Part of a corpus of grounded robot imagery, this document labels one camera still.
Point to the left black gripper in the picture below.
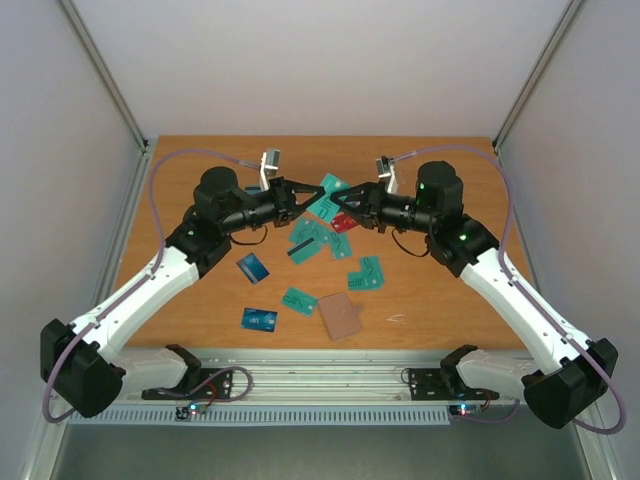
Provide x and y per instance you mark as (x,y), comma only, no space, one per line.
(283,191)

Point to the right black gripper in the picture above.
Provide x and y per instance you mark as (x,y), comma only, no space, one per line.
(372,205)

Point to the teal blue card stack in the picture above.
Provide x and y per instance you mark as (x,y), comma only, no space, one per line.
(325,209)

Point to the dark blue card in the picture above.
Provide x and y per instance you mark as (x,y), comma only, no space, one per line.
(253,269)

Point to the teal vip card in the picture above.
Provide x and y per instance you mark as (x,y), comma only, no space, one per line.
(340,245)
(372,272)
(299,301)

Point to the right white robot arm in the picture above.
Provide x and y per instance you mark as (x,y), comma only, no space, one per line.
(568,371)

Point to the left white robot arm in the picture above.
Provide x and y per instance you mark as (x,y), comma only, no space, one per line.
(194,248)

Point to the red card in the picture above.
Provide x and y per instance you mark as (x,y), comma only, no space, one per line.
(342,222)

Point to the teal card upper left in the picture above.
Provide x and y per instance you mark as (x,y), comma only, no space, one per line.
(306,228)

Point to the teal card under right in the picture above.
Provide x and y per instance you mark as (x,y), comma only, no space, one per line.
(358,281)

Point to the blue card top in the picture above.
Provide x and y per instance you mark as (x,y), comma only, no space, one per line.
(259,320)

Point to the right circuit board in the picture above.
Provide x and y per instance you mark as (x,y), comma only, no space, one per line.
(466,409)

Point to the circuit board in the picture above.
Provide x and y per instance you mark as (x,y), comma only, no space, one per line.
(190,411)
(466,409)

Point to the left circuit board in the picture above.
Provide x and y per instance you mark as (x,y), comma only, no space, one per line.
(190,411)

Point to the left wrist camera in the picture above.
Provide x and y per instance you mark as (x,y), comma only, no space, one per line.
(268,168)

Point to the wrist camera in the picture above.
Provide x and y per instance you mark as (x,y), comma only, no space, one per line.
(386,173)
(268,168)

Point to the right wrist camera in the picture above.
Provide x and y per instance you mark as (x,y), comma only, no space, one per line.
(386,173)

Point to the aluminium front rail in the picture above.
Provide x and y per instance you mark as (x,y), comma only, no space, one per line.
(320,372)

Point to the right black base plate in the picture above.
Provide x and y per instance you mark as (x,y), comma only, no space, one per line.
(428,384)

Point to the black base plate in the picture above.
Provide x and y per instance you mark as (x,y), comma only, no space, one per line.
(219,383)
(428,384)

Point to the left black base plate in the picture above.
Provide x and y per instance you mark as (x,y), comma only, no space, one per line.
(219,383)

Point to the grey slotted cable duct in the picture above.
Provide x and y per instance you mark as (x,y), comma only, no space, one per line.
(259,416)

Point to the left aluminium frame post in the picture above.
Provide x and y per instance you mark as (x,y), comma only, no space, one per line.
(89,46)

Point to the aluminium frame post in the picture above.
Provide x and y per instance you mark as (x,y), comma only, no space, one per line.
(559,33)
(89,46)

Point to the right aluminium frame post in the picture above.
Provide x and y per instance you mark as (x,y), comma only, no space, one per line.
(559,33)

